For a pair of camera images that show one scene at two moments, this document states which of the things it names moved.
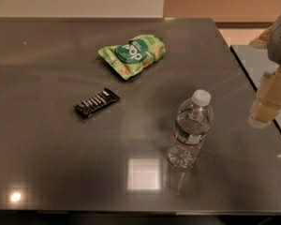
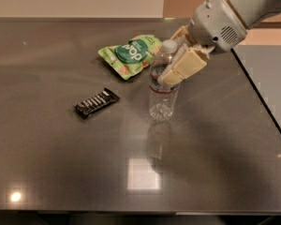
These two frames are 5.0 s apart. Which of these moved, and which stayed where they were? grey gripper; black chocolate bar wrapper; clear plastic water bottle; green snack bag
Moved: clear plastic water bottle; grey gripper
Stayed: black chocolate bar wrapper; green snack bag
